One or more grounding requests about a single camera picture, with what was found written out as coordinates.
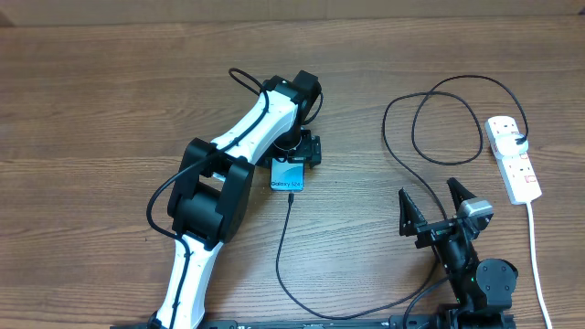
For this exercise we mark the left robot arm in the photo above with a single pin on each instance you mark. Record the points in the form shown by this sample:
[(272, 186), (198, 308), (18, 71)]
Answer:
[(211, 190)]

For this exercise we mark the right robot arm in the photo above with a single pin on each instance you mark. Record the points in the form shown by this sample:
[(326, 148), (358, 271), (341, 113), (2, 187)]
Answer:
[(482, 288)]

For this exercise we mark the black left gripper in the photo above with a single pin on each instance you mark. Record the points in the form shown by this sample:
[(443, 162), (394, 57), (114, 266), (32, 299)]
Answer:
[(310, 149)]

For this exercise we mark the white USB charger plug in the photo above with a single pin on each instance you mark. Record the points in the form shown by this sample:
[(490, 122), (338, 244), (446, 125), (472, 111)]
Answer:
[(508, 145)]

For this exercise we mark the Samsung Galaxy smartphone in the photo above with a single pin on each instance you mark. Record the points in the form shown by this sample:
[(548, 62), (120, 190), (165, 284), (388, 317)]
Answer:
[(286, 176)]

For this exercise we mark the white power strip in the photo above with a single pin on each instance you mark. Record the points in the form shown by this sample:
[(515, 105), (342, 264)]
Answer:
[(517, 171)]

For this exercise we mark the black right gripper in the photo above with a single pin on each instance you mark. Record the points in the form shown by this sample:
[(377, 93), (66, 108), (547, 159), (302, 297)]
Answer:
[(411, 220)]

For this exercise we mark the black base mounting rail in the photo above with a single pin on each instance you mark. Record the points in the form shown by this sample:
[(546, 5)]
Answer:
[(394, 322)]

